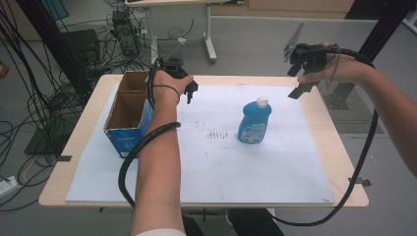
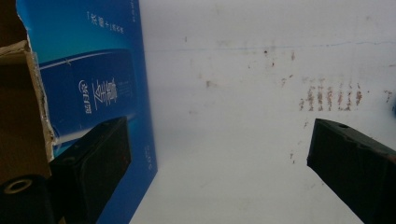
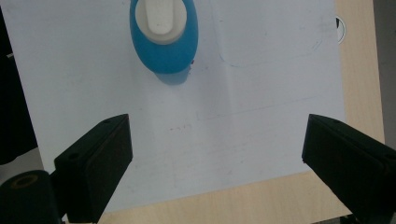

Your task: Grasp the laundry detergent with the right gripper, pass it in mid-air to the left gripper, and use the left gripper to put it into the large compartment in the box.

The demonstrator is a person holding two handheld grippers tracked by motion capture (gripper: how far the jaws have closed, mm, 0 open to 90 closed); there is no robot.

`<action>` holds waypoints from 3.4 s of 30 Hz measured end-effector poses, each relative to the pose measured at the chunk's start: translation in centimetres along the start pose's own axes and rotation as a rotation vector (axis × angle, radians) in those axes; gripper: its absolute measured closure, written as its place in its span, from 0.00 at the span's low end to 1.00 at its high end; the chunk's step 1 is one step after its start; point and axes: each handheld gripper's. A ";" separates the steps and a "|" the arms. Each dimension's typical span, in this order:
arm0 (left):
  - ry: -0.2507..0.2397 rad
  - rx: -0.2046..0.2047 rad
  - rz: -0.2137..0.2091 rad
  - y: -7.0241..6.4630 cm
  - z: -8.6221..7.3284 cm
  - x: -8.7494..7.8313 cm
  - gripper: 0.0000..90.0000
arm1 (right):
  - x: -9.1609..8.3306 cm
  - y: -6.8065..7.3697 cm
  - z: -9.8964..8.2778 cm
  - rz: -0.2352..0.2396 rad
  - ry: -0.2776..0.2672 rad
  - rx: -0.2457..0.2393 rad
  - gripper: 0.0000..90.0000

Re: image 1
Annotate white power strip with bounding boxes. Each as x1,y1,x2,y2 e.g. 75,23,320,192
0,175,18,199

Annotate black frame post with curtain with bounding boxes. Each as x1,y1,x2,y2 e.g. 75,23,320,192
15,0,89,96

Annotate person's left hand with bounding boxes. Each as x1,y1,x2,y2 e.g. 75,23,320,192
150,70,195,106

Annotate black floor plate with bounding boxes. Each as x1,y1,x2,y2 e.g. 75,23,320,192
24,123,73,157

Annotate black equipment case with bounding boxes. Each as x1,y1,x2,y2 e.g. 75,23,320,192
60,29,101,69

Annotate person's black pants leg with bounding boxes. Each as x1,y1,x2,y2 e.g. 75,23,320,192
181,214,205,236
227,207,285,236

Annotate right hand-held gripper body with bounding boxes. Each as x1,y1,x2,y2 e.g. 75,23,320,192
282,21,328,76

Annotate white shirt sleeve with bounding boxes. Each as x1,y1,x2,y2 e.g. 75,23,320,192
135,227,187,236

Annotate person's right hand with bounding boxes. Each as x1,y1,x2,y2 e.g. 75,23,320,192
296,40,374,86

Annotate white desk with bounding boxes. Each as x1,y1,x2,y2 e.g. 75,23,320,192
124,0,246,64

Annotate dark floor mat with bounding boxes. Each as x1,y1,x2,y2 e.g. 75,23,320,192
316,81,385,135

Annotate computer tower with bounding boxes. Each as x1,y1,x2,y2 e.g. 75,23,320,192
111,9,142,58

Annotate white table mat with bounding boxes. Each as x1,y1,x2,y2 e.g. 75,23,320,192
65,84,335,207

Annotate blue cardboard box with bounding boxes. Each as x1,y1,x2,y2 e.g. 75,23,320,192
103,70,155,159

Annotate tangle of black floor cables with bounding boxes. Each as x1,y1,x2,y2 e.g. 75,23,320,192
0,0,159,212

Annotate blue bottle with white cap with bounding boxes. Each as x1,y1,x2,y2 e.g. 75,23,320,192
237,95,272,145

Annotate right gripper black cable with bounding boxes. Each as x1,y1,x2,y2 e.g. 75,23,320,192
268,46,380,228

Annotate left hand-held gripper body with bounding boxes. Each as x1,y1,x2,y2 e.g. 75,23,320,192
158,36,200,95

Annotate black metal frame post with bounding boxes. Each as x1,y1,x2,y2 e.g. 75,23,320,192
327,0,417,110

